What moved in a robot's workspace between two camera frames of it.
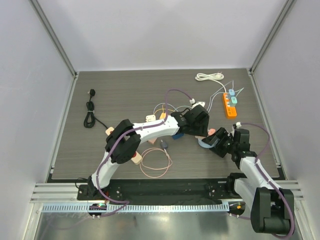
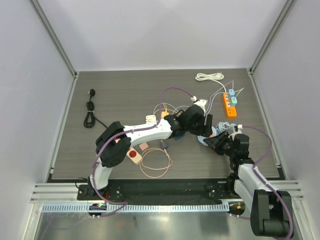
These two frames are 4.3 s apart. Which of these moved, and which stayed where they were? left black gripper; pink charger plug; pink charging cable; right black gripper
Moved: pink charger plug
Stayed: left black gripper; pink charging cable; right black gripper
